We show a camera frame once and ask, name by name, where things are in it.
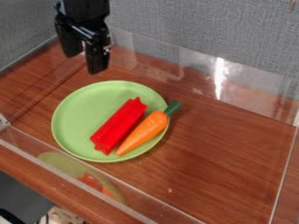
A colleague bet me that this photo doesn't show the red plastic block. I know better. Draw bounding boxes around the red plastic block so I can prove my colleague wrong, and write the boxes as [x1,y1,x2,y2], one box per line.
[89,97,147,155]

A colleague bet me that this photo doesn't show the orange toy carrot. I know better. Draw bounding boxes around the orange toy carrot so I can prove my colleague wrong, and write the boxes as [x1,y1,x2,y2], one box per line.
[116,101,181,156]

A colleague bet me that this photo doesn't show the clear acrylic enclosure wall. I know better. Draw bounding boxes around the clear acrylic enclosure wall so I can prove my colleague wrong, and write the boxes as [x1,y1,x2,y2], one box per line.
[0,30,299,224]

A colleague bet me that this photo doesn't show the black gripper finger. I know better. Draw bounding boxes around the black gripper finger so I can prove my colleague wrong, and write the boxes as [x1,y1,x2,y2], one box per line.
[85,28,111,74]
[55,24,83,58]

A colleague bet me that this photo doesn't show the green round plate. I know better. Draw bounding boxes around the green round plate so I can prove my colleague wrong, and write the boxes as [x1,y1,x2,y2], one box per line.
[51,80,167,163]

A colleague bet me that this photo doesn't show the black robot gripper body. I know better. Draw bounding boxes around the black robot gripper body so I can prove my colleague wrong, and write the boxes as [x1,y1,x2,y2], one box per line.
[55,0,109,39]

